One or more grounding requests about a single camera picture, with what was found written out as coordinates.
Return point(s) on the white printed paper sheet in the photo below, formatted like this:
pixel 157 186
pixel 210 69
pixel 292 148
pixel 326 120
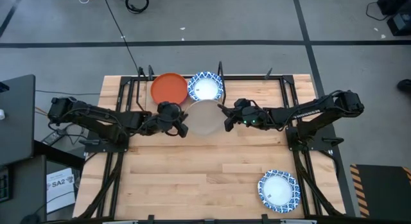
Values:
pixel 61 188

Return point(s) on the black power adapter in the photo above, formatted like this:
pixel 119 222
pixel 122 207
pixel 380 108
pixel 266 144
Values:
pixel 54 136

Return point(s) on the beige plastic plate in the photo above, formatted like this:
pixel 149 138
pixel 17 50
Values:
pixel 205 119

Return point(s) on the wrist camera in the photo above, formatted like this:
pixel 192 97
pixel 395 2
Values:
pixel 241 103
pixel 167 108

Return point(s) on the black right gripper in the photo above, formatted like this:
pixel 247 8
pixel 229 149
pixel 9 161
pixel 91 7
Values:
pixel 253 116

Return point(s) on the small white object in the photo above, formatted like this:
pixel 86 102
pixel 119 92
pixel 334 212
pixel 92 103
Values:
pixel 2 114

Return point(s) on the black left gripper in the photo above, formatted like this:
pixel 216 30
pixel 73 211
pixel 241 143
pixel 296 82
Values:
pixel 162 126

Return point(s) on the blue patterned paper bowl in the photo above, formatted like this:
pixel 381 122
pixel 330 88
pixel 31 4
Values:
pixel 278 191
pixel 205 87

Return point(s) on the person's shoe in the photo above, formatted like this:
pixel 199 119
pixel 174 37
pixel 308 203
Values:
pixel 404 86

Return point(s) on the black equipment case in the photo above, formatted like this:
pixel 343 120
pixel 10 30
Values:
pixel 401 25
pixel 395 2

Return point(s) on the black keyboard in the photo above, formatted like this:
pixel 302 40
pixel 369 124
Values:
pixel 4 185

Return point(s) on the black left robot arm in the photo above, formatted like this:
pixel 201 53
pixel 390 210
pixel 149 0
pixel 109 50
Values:
pixel 96 116

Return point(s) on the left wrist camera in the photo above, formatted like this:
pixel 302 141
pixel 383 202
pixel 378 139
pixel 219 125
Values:
pixel 167 108

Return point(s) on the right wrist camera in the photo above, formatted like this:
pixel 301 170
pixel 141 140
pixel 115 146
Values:
pixel 241 103

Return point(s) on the dark grey desk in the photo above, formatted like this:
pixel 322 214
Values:
pixel 16 121

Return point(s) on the black metal rig frame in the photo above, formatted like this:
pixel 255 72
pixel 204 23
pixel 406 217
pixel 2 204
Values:
pixel 319 135

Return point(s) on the black hazard striped mat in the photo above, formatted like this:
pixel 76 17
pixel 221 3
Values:
pixel 382 192

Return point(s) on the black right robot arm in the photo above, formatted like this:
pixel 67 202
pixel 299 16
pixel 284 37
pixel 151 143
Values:
pixel 308 110

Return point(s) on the orange plastic plate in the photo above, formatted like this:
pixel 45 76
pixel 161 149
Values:
pixel 169 88

